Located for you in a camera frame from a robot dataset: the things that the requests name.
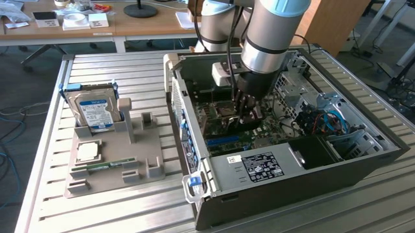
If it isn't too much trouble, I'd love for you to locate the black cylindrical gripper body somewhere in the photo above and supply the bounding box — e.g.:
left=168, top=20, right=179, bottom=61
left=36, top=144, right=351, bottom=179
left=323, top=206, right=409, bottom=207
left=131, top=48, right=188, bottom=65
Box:
left=235, top=69, right=277, bottom=97

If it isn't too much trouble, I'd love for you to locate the CPU socket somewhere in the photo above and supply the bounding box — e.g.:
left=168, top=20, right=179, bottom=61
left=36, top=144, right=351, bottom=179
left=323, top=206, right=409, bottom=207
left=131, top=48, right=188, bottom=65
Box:
left=215, top=101, right=237, bottom=117

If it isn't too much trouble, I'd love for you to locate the green motherboard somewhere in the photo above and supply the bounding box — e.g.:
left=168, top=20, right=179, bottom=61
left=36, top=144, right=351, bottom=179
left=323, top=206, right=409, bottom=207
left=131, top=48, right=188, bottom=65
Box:
left=191, top=89, right=293, bottom=157

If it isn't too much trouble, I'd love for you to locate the perforated metal drive cage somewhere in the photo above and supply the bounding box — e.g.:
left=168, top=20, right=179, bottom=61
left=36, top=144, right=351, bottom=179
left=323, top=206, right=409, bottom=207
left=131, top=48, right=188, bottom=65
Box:
left=274, top=70, right=325, bottom=122

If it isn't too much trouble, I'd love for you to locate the silver chipset heatsink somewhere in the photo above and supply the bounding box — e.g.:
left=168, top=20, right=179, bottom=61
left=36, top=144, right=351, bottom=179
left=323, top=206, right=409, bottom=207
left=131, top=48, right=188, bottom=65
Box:
left=254, top=138, right=277, bottom=150

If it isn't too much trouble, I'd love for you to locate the blue expansion slot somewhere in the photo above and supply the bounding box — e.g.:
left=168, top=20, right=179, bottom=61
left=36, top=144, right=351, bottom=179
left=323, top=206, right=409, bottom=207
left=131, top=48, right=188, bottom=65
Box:
left=207, top=135, right=241, bottom=147

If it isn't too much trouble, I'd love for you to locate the blue card retention clip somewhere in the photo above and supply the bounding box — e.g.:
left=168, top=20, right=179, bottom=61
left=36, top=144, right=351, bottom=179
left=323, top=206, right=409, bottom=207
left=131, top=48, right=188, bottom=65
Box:
left=179, top=108, right=199, bottom=172

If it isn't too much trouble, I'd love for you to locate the shiny metal disk bay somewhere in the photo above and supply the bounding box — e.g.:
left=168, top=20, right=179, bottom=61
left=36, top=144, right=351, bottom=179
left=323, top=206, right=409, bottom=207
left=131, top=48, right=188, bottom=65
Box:
left=317, top=91, right=399, bottom=162

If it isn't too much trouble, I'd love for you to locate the grey power supply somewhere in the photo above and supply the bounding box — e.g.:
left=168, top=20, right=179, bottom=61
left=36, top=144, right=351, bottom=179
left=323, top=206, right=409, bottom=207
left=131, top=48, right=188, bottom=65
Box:
left=207, top=142, right=307, bottom=191

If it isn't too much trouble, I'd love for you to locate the wooden cabinet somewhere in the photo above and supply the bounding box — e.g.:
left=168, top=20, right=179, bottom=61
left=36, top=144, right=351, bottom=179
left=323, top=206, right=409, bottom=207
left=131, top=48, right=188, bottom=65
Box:
left=290, top=0, right=373, bottom=58

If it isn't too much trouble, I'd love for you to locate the white paper stack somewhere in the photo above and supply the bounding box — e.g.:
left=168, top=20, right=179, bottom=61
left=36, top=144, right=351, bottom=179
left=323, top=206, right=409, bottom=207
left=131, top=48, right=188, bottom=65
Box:
left=176, top=11, right=203, bottom=30

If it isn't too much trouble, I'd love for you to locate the grey parts rack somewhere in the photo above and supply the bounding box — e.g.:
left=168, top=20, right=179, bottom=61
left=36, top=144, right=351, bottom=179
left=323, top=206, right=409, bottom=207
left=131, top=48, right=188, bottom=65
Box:
left=63, top=97, right=167, bottom=200

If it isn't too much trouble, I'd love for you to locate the open black PC case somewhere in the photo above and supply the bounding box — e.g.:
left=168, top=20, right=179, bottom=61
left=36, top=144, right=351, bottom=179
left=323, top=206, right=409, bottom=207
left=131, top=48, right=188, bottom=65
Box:
left=163, top=47, right=411, bottom=231

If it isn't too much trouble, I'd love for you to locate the wooden desk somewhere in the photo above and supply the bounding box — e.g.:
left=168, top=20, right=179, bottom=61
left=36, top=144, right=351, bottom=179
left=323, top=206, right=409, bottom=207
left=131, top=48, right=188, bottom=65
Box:
left=0, top=0, right=293, bottom=47

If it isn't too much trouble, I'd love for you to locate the hard disk with blue caddy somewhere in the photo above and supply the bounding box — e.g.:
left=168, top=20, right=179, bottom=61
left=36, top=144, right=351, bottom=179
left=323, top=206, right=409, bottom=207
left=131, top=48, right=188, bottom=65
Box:
left=58, top=79, right=126, bottom=133

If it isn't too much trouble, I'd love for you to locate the black round lamp base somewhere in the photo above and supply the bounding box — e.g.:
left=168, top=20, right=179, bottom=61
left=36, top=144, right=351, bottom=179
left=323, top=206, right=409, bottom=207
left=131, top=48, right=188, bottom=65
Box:
left=123, top=0, right=159, bottom=18

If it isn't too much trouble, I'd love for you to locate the green RAM stick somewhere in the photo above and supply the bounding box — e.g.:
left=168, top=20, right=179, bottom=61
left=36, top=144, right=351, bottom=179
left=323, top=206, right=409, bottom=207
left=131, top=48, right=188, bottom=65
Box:
left=71, top=157, right=136, bottom=172

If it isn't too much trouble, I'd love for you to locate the silver CPU chip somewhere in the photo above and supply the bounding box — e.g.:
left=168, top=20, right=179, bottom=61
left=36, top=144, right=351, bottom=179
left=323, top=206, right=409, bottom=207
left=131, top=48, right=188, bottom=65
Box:
left=76, top=143, right=100, bottom=163

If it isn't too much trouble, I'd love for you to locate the white labelled box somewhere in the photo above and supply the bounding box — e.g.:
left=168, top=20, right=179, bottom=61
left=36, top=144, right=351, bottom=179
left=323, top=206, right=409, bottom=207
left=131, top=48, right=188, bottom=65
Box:
left=88, top=13, right=110, bottom=29

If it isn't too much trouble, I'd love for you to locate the flat white box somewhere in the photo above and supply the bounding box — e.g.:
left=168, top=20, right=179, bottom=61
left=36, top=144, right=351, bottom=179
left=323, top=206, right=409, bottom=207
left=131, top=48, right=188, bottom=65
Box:
left=62, top=20, right=92, bottom=32

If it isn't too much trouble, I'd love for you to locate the white tape roll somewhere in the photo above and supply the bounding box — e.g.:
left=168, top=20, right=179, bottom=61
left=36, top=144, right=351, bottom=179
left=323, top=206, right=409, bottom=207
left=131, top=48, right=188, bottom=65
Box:
left=64, top=13, right=88, bottom=25

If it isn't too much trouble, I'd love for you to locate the white box black top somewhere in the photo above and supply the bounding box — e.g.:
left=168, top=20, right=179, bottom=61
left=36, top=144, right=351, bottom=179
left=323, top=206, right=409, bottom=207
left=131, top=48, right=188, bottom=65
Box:
left=32, top=11, right=60, bottom=28

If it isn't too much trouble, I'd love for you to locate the clear plastic bag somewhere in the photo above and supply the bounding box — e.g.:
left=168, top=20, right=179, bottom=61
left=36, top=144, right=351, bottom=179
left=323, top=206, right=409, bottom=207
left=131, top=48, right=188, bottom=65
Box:
left=0, top=1, right=32, bottom=22

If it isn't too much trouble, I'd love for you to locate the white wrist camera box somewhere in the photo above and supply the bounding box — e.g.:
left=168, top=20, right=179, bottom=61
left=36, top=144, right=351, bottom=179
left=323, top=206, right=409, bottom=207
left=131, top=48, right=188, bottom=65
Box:
left=210, top=62, right=237, bottom=87

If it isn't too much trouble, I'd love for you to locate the black camera cable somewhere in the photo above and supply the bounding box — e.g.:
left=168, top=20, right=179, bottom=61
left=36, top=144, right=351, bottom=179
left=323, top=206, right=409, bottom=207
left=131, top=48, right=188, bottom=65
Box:
left=226, top=7, right=245, bottom=98

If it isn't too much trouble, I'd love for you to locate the blue data wire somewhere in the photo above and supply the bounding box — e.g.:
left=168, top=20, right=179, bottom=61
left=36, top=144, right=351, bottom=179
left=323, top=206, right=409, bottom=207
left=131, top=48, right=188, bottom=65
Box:
left=323, top=110, right=351, bottom=135

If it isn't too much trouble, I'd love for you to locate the white desk frame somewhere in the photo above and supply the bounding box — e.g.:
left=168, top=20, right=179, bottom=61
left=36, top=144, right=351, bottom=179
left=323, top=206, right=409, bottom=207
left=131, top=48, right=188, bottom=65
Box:
left=357, top=0, right=415, bottom=67

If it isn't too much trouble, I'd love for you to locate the blue floor cable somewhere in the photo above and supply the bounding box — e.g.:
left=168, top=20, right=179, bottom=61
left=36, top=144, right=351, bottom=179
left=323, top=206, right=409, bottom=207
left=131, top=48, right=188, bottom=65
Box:
left=0, top=116, right=26, bottom=210

